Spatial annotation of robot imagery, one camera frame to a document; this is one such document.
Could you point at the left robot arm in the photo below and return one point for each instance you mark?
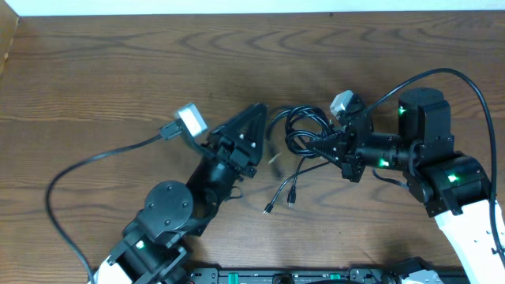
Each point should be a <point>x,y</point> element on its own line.
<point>153,248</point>

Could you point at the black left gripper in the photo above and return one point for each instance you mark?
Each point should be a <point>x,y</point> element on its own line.
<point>233,150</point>

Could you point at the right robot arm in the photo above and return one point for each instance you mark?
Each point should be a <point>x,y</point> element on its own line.
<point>452,186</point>

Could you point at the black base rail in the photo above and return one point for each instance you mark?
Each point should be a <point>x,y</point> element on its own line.
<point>412,270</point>

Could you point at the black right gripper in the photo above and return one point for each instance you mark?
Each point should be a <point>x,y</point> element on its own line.
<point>350,147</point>

